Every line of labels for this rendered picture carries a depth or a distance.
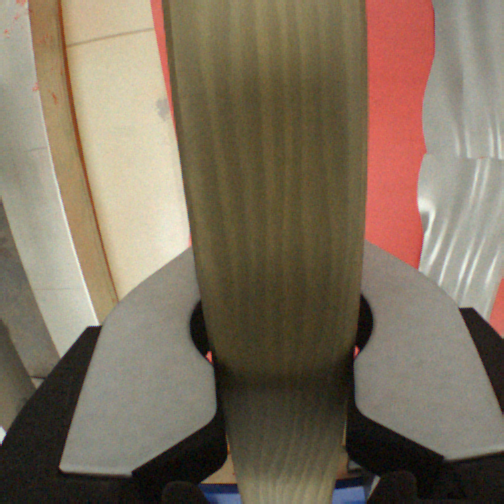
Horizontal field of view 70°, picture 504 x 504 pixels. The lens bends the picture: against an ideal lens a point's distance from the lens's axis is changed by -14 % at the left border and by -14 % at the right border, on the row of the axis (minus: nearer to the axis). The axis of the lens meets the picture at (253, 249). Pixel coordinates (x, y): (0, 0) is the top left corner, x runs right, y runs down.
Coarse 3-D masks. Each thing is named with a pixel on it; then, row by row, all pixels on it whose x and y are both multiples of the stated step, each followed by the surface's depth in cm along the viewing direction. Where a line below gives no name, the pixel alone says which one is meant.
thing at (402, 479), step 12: (384, 480) 5; (396, 480) 5; (408, 480) 5; (168, 492) 5; (180, 492) 5; (192, 492) 5; (372, 492) 5; (384, 492) 5; (396, 492) 5; (408, 492) 5
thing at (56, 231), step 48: (0, 0) 14; (48, 0) 15; (0, 48) 15; (48, 48) 16; (0, 96) 16; (48, 96) 17; (0, 144) 17; (48, 144) 17; (0, 192) 18; (48, 192) 18; (48, 240) 20; (96, 240) 23; (48, 288) 21; (96, 288) 22
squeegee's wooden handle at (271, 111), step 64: (192, 0) 5; (256, 0) 5; (320, 0) 5; (192, 64) 5; (256, 64) 5; (320, 64) 5; (192, 128) 6; (256, 128) 6; (320, 128) 6; (192, 192) 6; (256, 192) 6; (320, 192) 6; (256, 256) 7; (320, 256) 7; (256, 320) 7; (320, 320) 7; (256, 384) 8; (320, 384) 8; (256, 448) 9; (320, 448) 9
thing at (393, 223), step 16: (368, 160) 21; (384, 160) 21; (400, 160) 21; (416, 160) 21; (368, 176) 21; (384, 176) 21; (400, 176) 21; (416, 176) 21; (368, 192) 22; (384, 192) 22; (400, 192) 22; (416, 192) 22; (368, 208) 22; (384, 208) 22; (400, 208) 22; (416, 208) 22; (368, 224) 23; (384, 224) 23; (400, 224) 23; (416, 224) 23; (368, 240) 23; (384, 240) 23; (400, 240) 23; (416, 240) 23; (400, 256) 24; (416, 256) 24; (496, 304) 25; (496, 320) 26; (208, 352) 28
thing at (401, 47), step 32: (160, 0) 17; (384, 0) 17; (416, 0) 17; (160, 32) 18; (384, 32) 18; (416, 32) 17; (384, 64) 18; (416, 64) 18; (384, 96) 19; (416, 96) 19; (384, 128) 20; (416, 128) 20
